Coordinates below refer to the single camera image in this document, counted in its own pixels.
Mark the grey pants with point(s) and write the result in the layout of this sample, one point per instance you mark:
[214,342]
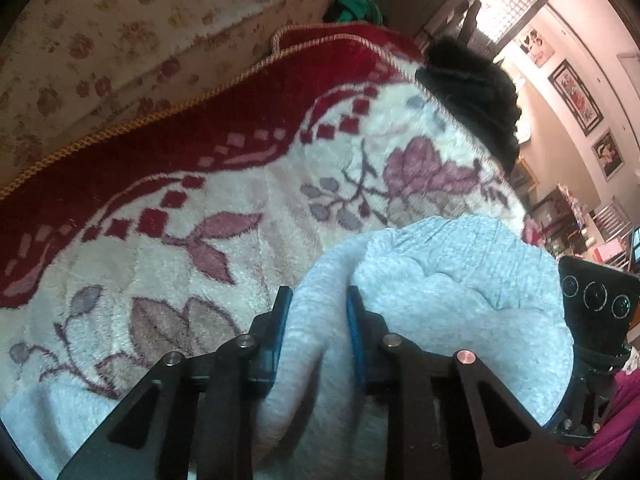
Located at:
[450,285]

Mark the small framed wall picture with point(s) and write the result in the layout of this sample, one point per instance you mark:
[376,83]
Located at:
[608,154]

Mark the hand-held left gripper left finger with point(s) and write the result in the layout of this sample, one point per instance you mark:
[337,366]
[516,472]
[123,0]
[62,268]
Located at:
[276,322]

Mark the small unframed wall picture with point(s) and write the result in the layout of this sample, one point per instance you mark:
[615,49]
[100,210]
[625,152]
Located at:
[537,46]

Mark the white railing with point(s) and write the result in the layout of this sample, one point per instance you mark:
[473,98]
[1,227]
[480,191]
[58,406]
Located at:
[612,222]

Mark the pink cloth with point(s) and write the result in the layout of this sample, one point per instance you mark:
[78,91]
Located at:
[617,420]

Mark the wooden cabinet with clutter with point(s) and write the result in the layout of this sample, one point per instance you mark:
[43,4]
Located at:
[560,220]

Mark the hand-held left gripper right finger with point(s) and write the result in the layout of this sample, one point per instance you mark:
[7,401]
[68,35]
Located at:
[356,332]

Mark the red and cream floral blanket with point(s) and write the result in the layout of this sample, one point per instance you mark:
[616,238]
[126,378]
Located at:
[200,260]

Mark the black framed floral picture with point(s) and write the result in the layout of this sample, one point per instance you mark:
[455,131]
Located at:
[575,96]

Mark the black fuzzy cloth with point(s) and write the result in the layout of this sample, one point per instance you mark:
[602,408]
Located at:
[475,100]

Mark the green cloth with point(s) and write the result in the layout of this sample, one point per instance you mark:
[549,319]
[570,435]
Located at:
[355,10]

